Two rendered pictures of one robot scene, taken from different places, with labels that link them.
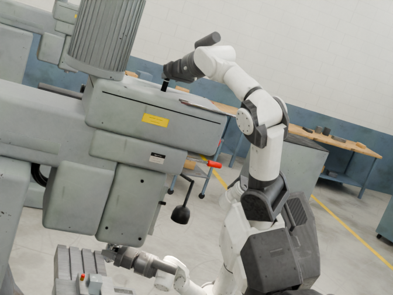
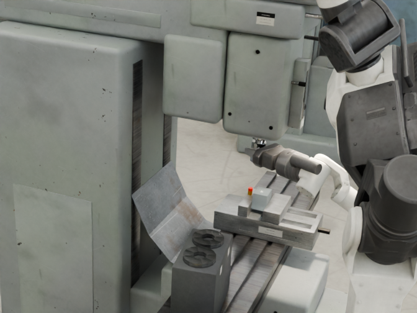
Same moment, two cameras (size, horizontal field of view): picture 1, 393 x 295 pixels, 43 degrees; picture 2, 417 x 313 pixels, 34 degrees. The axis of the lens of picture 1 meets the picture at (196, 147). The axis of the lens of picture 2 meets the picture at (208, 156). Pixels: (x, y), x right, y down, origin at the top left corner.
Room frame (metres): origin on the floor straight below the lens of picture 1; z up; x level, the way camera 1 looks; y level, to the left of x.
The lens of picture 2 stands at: (0.14, -1.01, 2.07)
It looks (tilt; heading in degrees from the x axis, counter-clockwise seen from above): 23 degrees down; 41
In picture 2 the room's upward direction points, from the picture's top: 3 degrees clockwise
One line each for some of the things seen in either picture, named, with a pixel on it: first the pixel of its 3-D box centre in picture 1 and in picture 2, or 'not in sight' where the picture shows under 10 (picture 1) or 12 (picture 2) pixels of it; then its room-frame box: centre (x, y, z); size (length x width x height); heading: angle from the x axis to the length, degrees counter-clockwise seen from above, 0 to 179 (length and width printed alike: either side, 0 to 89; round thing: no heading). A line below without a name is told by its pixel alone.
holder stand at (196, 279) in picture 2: not in sight; (202, 276); (1.37, 0.04, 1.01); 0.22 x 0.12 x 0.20; 29
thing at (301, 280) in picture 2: not in sight; (247, 276); (1.76, 0.18, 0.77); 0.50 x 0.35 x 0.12; 111
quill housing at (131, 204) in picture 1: (127, 196); (263, 79); (1.76, 0.18, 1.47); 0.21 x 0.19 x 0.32; 21
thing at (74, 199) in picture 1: (76, 186); (205, 70); (1.69, 0.36, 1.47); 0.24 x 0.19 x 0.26; 21
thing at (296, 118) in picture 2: (154, 208); (298, 93); (1.80, 0.07, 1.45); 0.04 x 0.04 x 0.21; 21
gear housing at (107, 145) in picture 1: (134, 142); (257, 9); (1.75, 0.22, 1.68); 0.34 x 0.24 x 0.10; 111
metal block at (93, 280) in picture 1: (93, 283); (261, 199); (1.85, 0.21, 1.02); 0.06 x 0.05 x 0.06; 21
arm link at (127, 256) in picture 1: (133, 260); (280, 160); (1.75, 0.09, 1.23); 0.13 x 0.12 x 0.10; 176
